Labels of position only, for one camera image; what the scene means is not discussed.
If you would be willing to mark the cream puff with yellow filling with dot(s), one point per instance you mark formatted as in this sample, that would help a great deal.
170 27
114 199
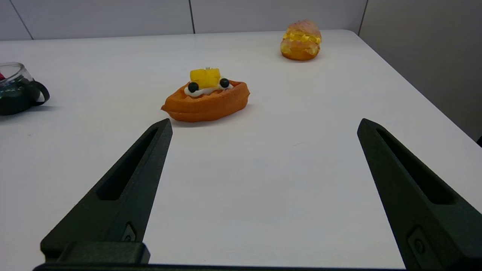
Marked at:
300 43

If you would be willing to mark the black object beside table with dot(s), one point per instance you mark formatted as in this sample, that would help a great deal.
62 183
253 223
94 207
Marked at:
479 142

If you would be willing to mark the orange waffle with fruit topping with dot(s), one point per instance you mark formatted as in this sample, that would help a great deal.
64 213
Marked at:
207 105

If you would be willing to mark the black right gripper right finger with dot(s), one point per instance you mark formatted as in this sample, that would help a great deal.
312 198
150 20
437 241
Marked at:
425 222

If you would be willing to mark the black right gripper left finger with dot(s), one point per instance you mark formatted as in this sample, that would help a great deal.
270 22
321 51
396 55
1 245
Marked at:
120 210

